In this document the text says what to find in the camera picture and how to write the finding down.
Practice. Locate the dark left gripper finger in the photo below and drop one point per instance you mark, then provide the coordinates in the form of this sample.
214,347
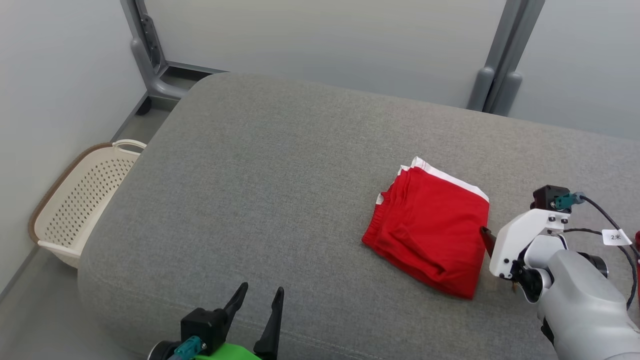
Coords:
272,330
234,306

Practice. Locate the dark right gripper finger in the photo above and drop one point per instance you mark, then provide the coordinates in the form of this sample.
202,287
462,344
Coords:
488,240

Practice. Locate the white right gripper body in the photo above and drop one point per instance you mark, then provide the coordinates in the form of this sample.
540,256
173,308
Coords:
515,235

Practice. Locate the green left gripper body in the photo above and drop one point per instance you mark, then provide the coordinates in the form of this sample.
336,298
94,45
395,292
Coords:
230,352

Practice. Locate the red white-striped shorts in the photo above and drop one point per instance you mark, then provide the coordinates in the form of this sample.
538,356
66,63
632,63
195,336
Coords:
430,230

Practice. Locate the cream perforated laundry basket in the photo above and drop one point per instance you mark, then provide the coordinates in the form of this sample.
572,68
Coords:
80,205

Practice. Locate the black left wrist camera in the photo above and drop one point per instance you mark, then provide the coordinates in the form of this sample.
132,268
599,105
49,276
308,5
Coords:
202,325

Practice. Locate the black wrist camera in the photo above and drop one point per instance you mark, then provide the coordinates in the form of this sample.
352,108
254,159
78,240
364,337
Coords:
545,197
202,325

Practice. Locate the teal left camera connector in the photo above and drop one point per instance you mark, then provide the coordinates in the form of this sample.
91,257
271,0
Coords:
187,347

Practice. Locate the teal camera connector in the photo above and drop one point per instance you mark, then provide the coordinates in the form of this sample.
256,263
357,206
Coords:
187,347
567,200

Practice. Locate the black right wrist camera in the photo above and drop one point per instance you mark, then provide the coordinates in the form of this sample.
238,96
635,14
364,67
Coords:
545,197

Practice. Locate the teal right camera connector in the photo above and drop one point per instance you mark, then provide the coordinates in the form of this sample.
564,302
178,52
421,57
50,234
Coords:
567,200

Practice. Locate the straight grey partition post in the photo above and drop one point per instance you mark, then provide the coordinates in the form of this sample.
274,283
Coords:
505,55

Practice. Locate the slanted grey partition post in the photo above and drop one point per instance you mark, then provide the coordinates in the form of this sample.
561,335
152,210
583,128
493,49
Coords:
150,50

